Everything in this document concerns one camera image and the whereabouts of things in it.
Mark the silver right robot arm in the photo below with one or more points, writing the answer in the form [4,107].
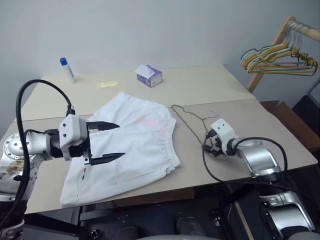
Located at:
[260,156]

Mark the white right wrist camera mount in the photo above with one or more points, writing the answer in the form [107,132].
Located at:
[222,130]

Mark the brown cardboard box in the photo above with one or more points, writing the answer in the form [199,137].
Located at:
[287,117]

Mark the purple tissue box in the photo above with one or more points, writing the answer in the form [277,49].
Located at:
[149,76]

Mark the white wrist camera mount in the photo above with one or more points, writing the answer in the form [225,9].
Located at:
[71,132]
[222,130]

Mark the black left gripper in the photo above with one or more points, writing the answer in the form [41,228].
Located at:
[77,150]

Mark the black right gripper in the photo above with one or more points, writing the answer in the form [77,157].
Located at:
[217,144]

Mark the pink thread tuft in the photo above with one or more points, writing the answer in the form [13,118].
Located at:
[215,115]

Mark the white shorts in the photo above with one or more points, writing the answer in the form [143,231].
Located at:
[130,147]

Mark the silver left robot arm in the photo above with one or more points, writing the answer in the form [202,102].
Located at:
[37,146]

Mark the white bottle with blue cap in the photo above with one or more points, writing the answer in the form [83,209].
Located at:
[68,70]

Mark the yellow plastic packet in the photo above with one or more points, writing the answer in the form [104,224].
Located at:
[107,84]

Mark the wooden clothes rack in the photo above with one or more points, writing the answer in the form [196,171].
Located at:
[282,37]

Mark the silver robot body shell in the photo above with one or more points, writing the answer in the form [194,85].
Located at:
[287,212]

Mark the bunch of hangers on rack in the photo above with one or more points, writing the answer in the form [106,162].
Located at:
[252,58]

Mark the black box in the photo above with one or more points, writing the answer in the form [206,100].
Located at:
[308,102]

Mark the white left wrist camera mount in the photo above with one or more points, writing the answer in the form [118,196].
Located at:
[71,132]

